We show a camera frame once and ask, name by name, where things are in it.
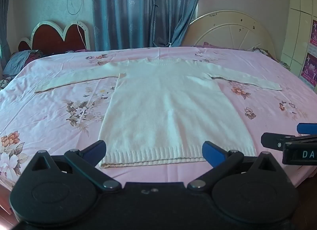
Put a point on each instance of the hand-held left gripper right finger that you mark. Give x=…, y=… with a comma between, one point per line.
x=213, y=152

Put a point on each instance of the small pink wall poster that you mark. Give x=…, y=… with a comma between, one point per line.
x=314, y=33

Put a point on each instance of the white knitted sweater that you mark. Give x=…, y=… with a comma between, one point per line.
x=171, y=111

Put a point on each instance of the cream wardrobe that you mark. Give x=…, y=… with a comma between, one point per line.
x=297, y=22

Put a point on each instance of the large pink wall poster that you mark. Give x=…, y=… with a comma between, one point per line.
x=309, y=70

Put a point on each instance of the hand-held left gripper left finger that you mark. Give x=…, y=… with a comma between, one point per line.
x=95, y=150

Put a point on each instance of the blue grey curtain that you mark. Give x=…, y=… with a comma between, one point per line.
x=138, y=9

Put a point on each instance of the cream round headboard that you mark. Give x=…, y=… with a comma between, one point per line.
x=223, y=34

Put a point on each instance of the patterned cushion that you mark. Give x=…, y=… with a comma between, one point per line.
x=260, y=51

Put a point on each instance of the red heart-shaped headboard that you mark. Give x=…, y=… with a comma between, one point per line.
x=55, y=39

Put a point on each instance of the pile of colourful bedding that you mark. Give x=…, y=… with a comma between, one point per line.
x=21, y=60

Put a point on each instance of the pink purple pillow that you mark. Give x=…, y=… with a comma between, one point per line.
x=215, y=45

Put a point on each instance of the pink floral bedsheet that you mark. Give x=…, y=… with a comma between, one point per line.
x=57, y=101

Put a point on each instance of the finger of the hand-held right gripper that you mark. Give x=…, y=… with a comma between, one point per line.
x=273, y=140
x=306, y=128

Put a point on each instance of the teal window curtain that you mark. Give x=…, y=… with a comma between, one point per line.
x=4, y=22

